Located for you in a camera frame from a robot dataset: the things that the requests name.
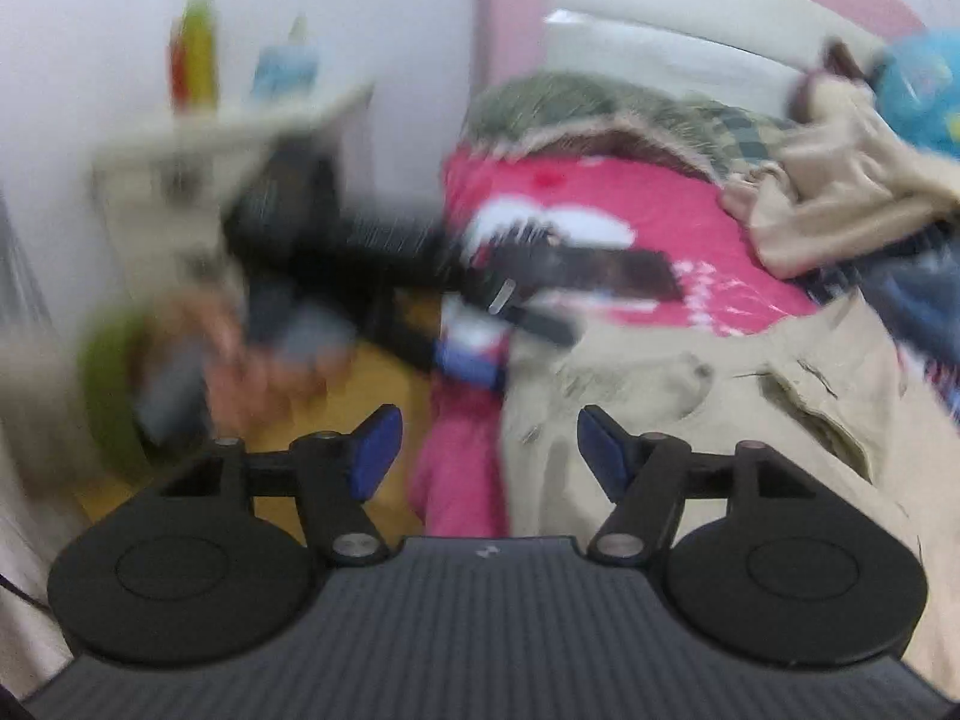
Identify beige jacket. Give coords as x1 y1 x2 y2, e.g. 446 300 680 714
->
501 294 958 695

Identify left hand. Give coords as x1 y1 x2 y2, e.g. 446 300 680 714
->
135 288 356 444

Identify white nightstand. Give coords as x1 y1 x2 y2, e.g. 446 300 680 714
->
91 80 374 299

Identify blue white bottle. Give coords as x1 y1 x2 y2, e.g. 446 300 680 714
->
251 15 319 101

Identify green plaid blanket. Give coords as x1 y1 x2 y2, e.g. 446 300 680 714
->
460 71 794 185

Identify beige garment pile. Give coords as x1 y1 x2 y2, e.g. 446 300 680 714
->
719 71 958 280

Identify pink white headboard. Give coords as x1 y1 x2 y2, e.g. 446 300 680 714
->
473 0 924 115

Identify blue jeans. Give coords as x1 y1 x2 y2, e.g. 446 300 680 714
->
794 227 958 367

